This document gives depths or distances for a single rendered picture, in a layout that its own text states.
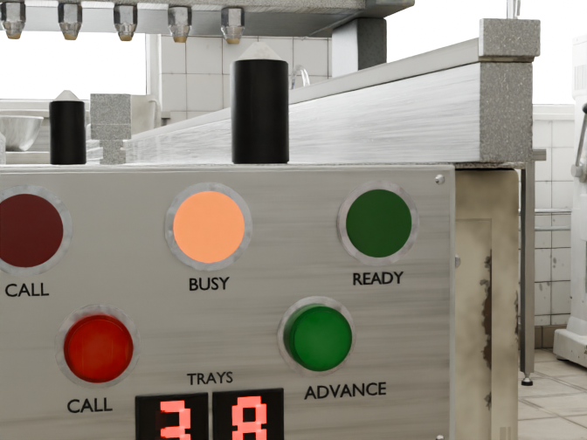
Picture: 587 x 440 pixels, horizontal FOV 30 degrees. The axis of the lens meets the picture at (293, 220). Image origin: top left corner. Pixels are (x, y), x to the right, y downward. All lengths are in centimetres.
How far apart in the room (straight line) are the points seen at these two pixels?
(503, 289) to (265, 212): 14
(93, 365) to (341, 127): 33
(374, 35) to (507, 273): 84
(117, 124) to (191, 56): 338
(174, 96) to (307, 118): 360
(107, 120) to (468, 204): 59
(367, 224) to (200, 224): 8
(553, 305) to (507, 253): 450
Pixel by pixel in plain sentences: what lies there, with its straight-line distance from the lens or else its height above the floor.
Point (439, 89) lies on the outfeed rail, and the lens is 58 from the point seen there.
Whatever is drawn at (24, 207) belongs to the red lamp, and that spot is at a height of 82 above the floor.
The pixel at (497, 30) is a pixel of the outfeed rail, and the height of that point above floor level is 90.
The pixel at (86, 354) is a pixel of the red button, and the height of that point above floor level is 76.
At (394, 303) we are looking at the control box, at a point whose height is 77.
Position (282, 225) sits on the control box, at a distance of 50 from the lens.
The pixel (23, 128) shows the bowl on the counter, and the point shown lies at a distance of 388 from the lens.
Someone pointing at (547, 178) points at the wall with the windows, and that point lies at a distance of 502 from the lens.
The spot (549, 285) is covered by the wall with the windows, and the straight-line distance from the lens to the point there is 506.
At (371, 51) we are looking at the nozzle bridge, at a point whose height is 98.
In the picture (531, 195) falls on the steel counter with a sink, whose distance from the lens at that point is 416.
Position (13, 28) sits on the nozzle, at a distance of 127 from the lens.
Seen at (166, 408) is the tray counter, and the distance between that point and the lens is 50.
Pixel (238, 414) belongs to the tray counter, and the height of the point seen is 73.
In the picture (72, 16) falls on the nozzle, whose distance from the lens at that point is 127.
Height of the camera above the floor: 84
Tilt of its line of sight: 3 degrees down
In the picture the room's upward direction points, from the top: straight up
